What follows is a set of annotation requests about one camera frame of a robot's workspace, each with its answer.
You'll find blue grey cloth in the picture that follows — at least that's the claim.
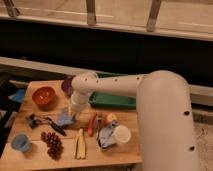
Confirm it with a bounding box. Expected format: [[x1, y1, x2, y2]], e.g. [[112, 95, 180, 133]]
[[97, 121, 118, 149]]

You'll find wooden table board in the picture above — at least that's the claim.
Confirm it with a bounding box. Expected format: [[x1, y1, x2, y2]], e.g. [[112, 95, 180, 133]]
[[0, 80, 142, 171]]

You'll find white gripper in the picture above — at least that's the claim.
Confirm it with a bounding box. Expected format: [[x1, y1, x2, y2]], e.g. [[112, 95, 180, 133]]
[[69, 91, 90, 117]]

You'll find red bowl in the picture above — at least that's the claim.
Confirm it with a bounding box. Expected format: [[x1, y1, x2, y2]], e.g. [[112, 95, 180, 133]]
[[32, 86, 56, 107]]

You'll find yellow banana peel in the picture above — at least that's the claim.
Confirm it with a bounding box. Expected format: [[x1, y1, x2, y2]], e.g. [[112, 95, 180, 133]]
[[75, 128, 86, 159]]

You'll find blue object beside table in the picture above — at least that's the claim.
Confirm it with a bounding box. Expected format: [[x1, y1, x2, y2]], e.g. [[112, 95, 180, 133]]
[[10, 89, 26, 103]]

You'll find blue sponge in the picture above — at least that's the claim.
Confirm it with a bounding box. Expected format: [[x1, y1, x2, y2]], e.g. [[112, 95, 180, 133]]
[[56, 108, 76, 127]]

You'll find orange carrot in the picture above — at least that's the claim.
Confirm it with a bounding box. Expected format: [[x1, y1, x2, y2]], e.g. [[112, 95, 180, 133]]
[[87, 113, 97, 137]]

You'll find green plastic tray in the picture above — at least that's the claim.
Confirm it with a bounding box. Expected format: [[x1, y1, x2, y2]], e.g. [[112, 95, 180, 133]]
[[89, 73, 139, 109]]

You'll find black handled peeler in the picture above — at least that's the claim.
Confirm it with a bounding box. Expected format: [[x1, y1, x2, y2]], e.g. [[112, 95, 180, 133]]
[[26, 114, 66, 136]]

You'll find yellow apple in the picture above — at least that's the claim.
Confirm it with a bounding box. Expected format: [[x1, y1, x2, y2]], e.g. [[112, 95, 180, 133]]
[[105, 113, 117, 124]]

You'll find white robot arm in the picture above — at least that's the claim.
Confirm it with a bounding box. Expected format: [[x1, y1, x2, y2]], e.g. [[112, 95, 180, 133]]
[[71, 70, 199, 171]]

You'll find white cup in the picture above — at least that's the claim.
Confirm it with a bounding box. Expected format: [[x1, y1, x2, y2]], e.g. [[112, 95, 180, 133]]
[[113, 125, 131, 144]]

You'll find bunch of red grapes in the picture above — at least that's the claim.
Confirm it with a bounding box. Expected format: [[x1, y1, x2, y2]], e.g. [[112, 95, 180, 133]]
[[41, 132, 63, 160]]

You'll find metal fork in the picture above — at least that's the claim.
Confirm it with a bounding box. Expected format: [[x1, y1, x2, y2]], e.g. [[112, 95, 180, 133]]
[[96, 114, 103, 140]]

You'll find blue plastic cup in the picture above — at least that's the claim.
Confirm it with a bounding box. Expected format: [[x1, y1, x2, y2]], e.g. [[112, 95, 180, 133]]
[[11, 133, 31, 152]]

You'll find purple bowl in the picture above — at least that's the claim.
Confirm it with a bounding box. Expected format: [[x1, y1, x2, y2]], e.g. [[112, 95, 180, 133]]
[[61, 76, 73, 97]]

